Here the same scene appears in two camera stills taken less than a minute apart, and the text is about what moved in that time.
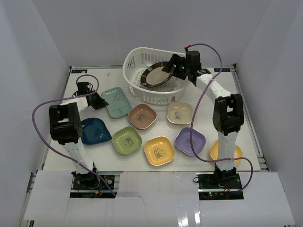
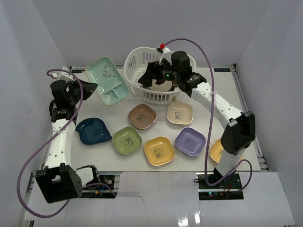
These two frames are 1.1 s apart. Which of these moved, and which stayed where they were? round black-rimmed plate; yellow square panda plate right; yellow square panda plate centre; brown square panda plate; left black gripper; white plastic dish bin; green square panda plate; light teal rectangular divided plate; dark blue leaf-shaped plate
Moved: round black-rimmed plate; left black gripper; light teal rectangular divided plate
Stayed: white plastic dish bin; yellow square panda plate centre; brown square panda plate; green square panda plate; yellow square panda plate right; dark blue leaf-shaped plate
